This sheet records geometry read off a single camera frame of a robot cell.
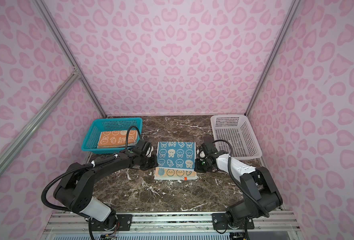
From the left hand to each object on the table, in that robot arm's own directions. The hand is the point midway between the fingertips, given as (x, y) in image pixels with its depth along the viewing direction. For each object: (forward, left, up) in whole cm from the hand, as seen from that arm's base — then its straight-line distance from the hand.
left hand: (159, 162), depth 89 cm
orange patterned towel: (+19, +31, -2) cm, 37 cm away
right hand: (-4, -21, 0) cm, 21 cm away
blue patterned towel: (+3, -10, -4) cm, 11 cm away
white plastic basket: (+27, -55, -5) cm, 61 cm away
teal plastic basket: (+13, +46, +1) cm, 47 cm away
